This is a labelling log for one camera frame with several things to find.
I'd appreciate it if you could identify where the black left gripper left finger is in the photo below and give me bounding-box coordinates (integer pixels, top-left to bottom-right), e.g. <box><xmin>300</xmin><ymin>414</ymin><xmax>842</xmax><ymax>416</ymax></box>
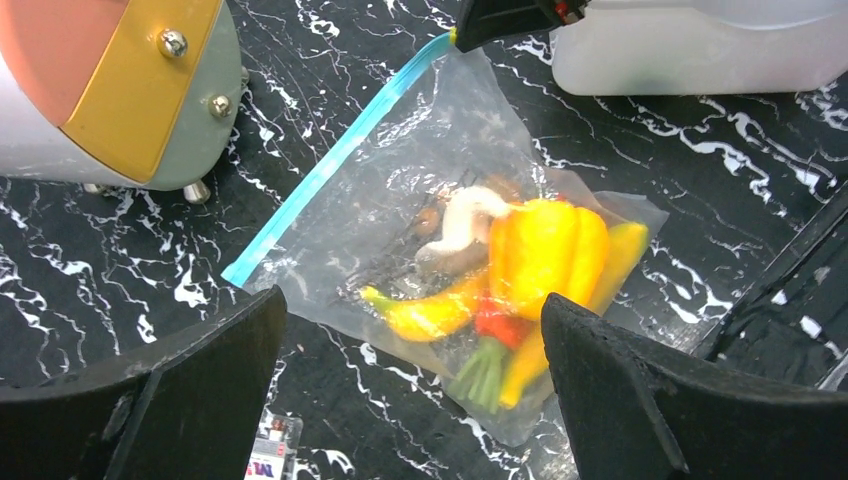
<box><xmin>1</xmin><ymin>287</ymin><xmax>287</xmax><ymax>479</ymax></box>

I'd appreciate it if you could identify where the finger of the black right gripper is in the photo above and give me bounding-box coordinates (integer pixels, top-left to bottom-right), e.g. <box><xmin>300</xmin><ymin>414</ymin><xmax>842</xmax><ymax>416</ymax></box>
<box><xmin>454</xmin><ymin>0</ymin><xmax>564</xmax><ymax>52</ymax></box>

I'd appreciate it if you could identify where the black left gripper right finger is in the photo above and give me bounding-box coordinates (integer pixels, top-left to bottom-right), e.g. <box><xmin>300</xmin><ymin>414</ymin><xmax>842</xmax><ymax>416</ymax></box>
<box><xmin>541</xmin><ymin>293</ymin><xmax>847</xmax><ymax>479</ymax></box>

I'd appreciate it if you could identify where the yellow bell pepper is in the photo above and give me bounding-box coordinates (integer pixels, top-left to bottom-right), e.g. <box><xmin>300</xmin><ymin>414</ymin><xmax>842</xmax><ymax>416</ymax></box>
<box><xmin>489</xmin><ymin>199</ymin><xmax>610</xmax><ymax>321</ymax></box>

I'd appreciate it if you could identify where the white garlic head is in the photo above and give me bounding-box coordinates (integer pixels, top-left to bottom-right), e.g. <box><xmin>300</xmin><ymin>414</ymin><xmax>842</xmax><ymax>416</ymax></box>
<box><xmin>415</xmin><ymin>185</ymin><xmax>514</xmax><ymax>262</ymax></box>

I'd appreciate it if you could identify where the clear blue zip bag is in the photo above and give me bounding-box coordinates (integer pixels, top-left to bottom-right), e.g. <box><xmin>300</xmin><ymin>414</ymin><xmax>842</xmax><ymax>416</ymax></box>
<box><xmin>223</xmin><ymin>33</ymin><xmax>667</xmax><ymax>446</ymax></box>

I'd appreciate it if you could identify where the long yellow banana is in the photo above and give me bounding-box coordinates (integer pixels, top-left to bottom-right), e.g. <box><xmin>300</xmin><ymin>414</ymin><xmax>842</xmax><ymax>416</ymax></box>
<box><xmin>360</xmin><ymin>269</ymin><xmax>488</xmax><ymax>343</ymax></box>

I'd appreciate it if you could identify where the small clear wrapper packet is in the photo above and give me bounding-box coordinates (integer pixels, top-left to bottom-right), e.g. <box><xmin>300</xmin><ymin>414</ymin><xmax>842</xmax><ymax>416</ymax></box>
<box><xmin>244</xmin><ymin>413</ymin><xmax>303</xmax><ymax>480</ymax></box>

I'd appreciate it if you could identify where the white plastic bin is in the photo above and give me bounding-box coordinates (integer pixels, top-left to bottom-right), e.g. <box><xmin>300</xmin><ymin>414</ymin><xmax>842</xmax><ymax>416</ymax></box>
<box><xmin>549</xmin><ymin>1</ymin><xmax>847</xmax><ymax>96</ymax></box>

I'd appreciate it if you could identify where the round pastel drawer cabinet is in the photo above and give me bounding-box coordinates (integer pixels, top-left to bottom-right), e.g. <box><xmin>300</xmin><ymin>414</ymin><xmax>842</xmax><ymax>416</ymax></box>
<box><xmin>1</xmin><ymin>0</ymin><xmax>249</xmax><ymax>203</ymax></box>

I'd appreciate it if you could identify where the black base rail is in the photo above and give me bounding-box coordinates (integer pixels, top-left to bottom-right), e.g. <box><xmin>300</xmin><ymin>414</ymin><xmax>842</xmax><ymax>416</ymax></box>
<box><xmin>694</xmin><ymin>186</ymin><xmax>847</xmax><ymax>391</ymax></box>

